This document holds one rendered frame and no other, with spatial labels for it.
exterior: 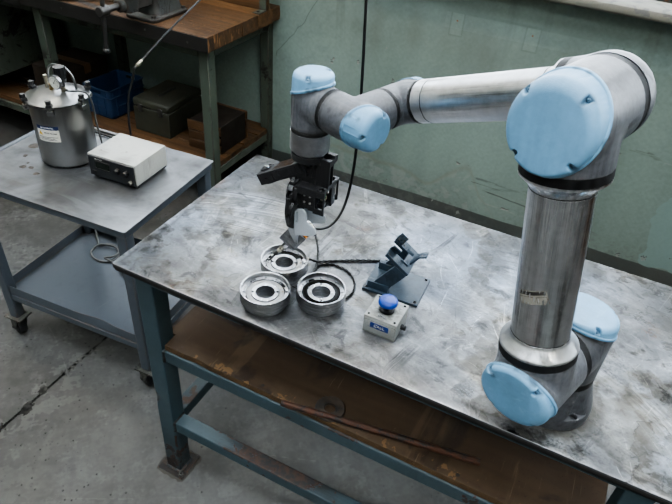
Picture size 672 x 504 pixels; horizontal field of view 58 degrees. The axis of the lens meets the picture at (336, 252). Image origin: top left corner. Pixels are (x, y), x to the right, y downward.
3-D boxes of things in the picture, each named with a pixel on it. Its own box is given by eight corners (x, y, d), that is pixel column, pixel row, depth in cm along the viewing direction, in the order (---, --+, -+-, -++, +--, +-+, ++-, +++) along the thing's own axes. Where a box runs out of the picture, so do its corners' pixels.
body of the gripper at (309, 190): (322, 220, 116) (325, 165, 109) (282, 208, 118) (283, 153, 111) (337, 201, 122) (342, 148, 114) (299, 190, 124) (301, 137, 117)
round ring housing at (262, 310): (254, 326, 122) (254, 311, 119) (231, 295, 129) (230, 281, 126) (299, 308, 127) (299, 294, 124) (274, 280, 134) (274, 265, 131)
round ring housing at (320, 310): (354, 309, 128) (355, 295, 125) (311, 325, 123) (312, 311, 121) (328, 280, 135) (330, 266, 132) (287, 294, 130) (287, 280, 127)
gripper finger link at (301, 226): (311, 255, 122) (315, 216, 117) (285, 246, 123) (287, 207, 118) (317, 248, 124) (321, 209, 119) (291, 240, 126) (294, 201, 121)
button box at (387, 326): (361, 330, 123) (364, 312, 120) (375, 309, 128) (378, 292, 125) (398, 344, 121) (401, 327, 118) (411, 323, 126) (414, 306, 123)
